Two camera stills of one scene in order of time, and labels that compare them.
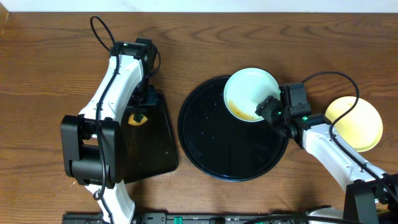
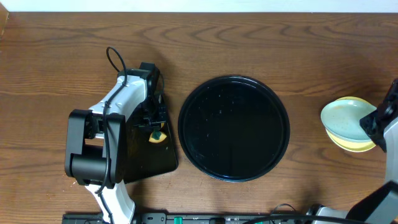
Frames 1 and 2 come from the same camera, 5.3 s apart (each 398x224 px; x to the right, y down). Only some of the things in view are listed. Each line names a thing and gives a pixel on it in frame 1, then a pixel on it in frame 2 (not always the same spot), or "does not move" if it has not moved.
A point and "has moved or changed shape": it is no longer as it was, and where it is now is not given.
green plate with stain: x=245 y=89 -> x=342 y=117
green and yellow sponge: x=137 y=119 has moved or changed shape
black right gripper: x=266 y=107 -> x=374 y=123
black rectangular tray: x=147 y=149 does not move
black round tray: x=222 y=146 does not move
